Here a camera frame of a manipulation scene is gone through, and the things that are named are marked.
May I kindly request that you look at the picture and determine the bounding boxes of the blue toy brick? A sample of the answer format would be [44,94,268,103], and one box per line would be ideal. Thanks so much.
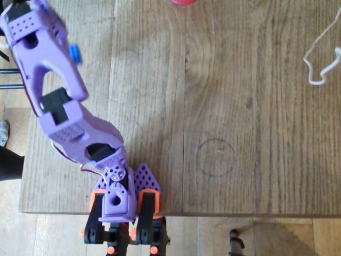
[68,42,83,65]

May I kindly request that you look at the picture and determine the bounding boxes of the pink round object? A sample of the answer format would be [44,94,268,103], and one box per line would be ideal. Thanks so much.
[170,0,197,7]

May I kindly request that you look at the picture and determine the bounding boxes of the grey socked foot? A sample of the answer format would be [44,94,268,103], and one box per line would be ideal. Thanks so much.
[0,119,11,148]

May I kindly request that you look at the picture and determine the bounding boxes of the leg in black trousers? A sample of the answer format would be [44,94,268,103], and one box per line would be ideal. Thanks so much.
[0,145,26,182]

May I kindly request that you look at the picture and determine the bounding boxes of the black and orange clamp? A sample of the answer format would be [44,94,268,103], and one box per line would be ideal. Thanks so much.
[129,187,171,256]

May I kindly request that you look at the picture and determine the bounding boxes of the long white cable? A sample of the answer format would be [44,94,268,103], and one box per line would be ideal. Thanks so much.
[303,6,341,86]

